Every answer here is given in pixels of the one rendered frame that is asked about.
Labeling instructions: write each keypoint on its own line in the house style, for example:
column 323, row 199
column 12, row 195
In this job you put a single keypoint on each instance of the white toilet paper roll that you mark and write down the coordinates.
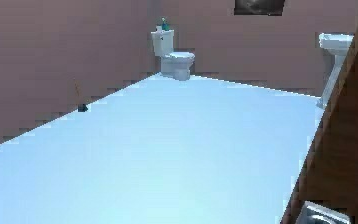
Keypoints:
column 158, row 28

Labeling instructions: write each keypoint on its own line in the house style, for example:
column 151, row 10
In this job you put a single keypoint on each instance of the teal spray bottle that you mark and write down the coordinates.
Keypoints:
column 164, row 25

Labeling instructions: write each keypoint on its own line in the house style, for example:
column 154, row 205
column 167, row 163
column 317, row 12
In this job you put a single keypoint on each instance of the dark framed picture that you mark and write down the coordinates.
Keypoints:
column 258, row 6

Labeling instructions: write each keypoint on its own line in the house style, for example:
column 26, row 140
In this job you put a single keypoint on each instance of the brown wooden door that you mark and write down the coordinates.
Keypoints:
column 340, row 143

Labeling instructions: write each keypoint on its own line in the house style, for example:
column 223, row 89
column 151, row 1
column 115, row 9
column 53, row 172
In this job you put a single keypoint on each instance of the white pedestal sink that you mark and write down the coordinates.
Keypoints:
column 335, row 45

